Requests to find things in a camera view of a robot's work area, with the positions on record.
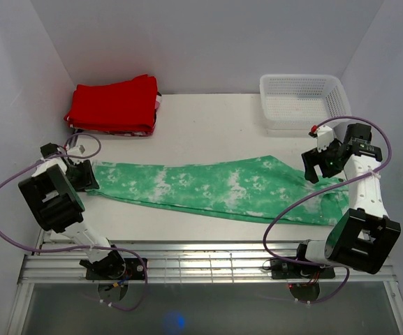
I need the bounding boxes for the green tie-dye trousers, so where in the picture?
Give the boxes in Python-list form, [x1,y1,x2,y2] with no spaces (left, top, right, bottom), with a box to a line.
[89,156,341,224]

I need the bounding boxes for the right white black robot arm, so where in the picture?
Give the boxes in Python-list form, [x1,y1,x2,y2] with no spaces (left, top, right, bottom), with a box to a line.
[293,123,401,277]

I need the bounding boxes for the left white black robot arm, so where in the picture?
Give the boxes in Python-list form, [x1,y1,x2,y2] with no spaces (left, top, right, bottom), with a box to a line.
[18,143,126,280]

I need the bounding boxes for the folded red trousers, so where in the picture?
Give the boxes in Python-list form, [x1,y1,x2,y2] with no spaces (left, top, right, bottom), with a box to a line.
[64,75,159,123]

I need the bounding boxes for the white plastic basket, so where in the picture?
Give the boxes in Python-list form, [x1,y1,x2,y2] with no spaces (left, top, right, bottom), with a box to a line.
[259,74,351,131]

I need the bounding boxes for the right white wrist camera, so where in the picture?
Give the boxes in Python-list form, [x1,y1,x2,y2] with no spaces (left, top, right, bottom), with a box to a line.
[309,125,335,152]

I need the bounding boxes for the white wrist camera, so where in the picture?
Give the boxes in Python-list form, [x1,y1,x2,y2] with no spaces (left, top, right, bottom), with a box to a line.
[309,125,335,152]
[67,144,85,157]

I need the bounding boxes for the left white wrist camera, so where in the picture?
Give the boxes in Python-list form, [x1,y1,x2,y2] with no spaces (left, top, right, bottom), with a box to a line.
[67,144,85,157]

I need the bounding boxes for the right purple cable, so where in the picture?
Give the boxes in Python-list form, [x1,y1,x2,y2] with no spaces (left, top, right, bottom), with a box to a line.
[260,116,393,305]

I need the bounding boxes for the aluminium frame rail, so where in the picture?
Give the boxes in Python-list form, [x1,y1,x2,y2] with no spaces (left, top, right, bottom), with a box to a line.
[7,233,403,334]

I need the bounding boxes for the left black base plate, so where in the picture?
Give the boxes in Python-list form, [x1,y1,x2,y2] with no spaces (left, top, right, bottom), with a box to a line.
[85,258,148,281]

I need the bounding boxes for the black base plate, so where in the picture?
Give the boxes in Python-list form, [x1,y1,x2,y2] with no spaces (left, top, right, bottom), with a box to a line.
[85,258,148,281]
[267,258,335,280]

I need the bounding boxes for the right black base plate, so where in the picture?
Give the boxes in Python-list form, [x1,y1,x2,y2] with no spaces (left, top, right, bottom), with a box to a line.
[267,258,335,280]

